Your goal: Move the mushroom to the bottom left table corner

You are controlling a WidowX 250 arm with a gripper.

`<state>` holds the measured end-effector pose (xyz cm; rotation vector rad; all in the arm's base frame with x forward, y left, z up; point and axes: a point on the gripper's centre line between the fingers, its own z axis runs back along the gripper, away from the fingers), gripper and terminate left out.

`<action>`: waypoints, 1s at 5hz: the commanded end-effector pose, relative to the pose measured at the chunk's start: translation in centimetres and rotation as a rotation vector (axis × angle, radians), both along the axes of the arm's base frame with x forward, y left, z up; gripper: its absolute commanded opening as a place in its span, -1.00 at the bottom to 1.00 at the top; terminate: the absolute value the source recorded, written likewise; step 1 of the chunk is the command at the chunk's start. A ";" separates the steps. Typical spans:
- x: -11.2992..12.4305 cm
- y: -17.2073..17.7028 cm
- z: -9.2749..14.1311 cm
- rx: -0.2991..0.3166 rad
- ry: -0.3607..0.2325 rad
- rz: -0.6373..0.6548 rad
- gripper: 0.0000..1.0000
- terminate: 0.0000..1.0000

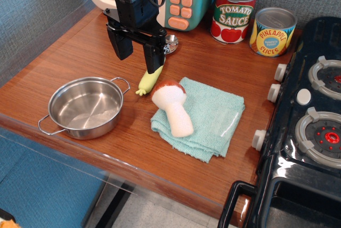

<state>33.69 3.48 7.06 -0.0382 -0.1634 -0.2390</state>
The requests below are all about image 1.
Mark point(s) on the pineapple slices can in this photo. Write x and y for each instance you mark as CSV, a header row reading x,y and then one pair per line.
x,y
272,31

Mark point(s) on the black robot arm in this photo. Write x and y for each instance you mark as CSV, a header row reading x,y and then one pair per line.
x,y
136,21

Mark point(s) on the stainless steel pot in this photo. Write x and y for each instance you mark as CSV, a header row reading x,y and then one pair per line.
x,y
85,108

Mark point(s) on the metal spoon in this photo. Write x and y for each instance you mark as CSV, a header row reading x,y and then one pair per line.
x,y
171,44

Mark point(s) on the teal folded cloth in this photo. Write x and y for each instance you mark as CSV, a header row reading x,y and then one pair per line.
x,y
215,115

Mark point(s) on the tomato sauce can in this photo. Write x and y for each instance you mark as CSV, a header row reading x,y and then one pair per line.
x,y
231,20

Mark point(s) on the black toy stove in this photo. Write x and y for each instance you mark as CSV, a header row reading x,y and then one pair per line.
x,y
298,173

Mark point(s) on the plush mushroom toy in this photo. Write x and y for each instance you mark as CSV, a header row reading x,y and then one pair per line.
x,y
170,97

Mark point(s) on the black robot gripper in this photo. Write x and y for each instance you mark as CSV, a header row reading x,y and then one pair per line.
x,y
136,20

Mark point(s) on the orange plush object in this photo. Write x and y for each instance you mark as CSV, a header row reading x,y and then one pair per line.
x,y
9,224

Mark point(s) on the yellow-green toy vegetable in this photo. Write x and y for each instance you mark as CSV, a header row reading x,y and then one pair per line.
x,y
148,81

